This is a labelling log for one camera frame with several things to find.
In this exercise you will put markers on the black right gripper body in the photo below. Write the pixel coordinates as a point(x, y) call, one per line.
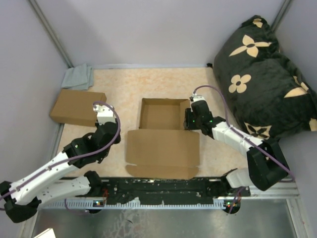
point(191, 123)

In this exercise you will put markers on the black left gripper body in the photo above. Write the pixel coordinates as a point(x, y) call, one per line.
point(104, 153)

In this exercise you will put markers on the brown cardboard box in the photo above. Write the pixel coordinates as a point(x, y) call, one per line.
point(76, 107)
point(161, 148)

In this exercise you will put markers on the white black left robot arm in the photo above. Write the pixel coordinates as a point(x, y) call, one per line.
point(23, 198)

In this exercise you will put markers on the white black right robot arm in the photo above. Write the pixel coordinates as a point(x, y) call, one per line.
point(266, 162)

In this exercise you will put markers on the closed brown cardboard box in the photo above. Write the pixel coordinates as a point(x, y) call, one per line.
point(76, 107)

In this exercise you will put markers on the grey folded cloth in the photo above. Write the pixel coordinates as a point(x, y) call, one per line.
point(79, 78)

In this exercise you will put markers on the black floral plush pillow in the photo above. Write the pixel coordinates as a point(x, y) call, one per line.
point(264, 90)

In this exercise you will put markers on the white paper corner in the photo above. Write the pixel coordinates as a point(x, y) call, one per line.
point(48, 233)

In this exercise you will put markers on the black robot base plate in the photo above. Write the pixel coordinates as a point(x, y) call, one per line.
point(205, 192)

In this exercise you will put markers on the aluminium frame rail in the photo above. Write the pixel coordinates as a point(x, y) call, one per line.
point(277, 192)

